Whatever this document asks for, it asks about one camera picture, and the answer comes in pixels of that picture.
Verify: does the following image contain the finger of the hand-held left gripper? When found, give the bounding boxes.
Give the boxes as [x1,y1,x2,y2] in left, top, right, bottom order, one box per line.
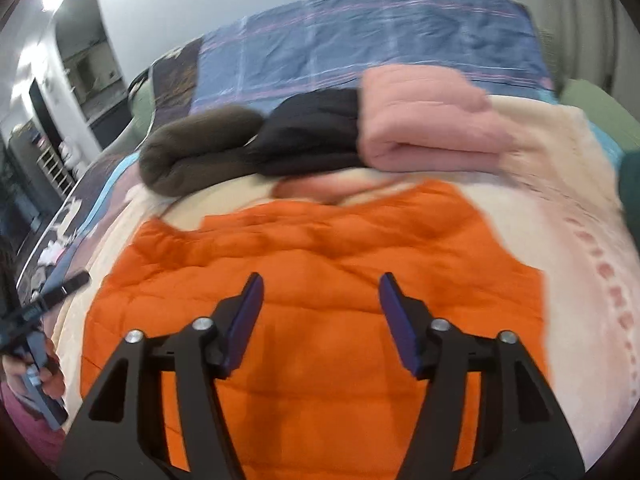
[37,272,92,311]

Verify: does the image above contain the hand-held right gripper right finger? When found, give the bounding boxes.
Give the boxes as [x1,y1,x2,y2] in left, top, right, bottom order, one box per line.
[378,272,586,480]

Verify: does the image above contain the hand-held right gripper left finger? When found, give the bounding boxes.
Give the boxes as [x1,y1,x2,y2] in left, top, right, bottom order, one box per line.
[57,272,266,480]

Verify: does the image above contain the orange puffer jacket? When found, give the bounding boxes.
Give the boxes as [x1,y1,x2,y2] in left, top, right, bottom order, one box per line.
[80,180,551,480]

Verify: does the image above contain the person's left forearm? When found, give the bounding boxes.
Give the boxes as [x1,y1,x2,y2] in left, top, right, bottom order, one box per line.
[0,385,66,466]

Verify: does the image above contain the person's left hand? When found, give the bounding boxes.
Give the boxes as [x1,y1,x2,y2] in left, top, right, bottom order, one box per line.
[4,339,67,412]

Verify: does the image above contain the white lattice rack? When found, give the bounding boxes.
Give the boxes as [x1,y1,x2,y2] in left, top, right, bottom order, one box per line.
[35,140,78,201]

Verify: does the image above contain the dark cabinet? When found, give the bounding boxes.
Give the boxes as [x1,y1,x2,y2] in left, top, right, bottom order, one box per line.
[90,92,136,148]

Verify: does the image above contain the brown fleece garment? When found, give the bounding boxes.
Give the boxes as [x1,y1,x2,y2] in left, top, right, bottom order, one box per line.
[139,107,263,196]

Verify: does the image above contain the black puffer jacket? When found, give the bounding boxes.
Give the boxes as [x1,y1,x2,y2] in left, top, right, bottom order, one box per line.
[245,87,363,177]

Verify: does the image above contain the pink quilted jacket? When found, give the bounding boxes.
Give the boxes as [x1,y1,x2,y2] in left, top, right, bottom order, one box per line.
[359,64,516,176]

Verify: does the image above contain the bear printed blanket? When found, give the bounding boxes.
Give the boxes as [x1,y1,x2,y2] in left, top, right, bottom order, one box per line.
[50,95,640,471]

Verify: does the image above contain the dark tree print quilt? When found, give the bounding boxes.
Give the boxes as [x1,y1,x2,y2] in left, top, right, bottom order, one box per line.
[15,42,206,306]

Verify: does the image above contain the dark teal garment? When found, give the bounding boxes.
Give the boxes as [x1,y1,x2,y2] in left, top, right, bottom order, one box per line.
[617,150,640,241]

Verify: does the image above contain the blue plaid duvet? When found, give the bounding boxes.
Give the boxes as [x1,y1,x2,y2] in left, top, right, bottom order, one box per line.
[190,0,558,116]

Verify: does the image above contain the green pillow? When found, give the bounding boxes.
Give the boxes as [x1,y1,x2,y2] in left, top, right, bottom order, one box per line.
[559,79,640,153]

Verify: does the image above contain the white pleated curtain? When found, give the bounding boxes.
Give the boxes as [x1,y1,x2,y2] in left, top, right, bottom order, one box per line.
[525,0,640,111]

